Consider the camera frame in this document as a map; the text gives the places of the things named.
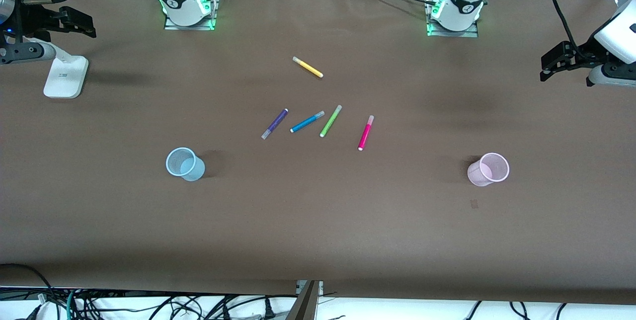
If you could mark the translucent blue plastic cup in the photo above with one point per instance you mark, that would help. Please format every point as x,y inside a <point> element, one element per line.
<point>185,164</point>

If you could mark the purple marker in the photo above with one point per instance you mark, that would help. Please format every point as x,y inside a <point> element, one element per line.
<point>275,123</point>

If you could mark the blue marker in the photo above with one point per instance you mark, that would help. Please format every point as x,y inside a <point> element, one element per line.
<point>307,121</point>

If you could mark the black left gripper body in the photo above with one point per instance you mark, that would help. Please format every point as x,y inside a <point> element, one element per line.
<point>581,54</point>

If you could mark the metal table leg post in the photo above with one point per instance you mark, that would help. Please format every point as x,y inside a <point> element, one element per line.
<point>305,302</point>

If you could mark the green marker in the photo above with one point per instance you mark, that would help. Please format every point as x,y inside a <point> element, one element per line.
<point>331,120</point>

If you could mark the yellow marker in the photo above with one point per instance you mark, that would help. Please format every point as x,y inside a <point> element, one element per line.
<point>308,67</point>

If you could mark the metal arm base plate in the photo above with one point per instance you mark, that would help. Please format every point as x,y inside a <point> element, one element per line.
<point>472,32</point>
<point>211,9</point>

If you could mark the translucent pink plastic cup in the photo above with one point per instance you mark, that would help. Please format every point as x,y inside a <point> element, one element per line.
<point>488,169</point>

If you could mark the brown table cover sheet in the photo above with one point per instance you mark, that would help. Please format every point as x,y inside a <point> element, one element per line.
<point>318,210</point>

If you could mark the pink marker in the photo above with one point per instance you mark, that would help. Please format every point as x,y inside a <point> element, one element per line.
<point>365,133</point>

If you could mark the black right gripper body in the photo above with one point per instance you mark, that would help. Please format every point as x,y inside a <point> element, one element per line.
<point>34,18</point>

